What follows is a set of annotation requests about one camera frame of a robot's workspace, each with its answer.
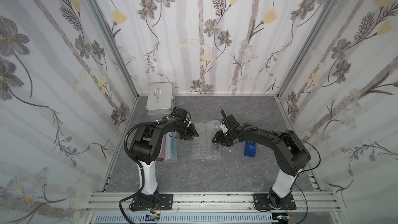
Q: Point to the blue tape dispenser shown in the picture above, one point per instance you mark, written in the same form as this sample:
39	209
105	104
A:
250	149

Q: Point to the bubble wrap sheet stack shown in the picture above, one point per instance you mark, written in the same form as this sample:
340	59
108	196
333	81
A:
203	148

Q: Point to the white slotted cable duct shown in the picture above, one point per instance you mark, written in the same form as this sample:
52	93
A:
203	218

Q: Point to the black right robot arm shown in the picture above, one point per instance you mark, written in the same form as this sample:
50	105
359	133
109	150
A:
290	153

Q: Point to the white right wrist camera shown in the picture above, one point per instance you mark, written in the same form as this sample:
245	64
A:
223	128

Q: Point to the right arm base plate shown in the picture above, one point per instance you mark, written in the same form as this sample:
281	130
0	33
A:
270	201

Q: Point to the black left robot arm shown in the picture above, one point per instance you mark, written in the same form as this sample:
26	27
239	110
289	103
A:
142	144

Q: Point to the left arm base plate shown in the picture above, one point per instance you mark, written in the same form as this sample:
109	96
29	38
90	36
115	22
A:
152	202

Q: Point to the silver metal first-aid case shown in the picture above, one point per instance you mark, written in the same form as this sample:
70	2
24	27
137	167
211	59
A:
160	98

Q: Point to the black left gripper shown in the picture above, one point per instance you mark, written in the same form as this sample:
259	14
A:
186	127

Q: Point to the aluminium frame rail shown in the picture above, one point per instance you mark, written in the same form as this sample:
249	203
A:
311	201

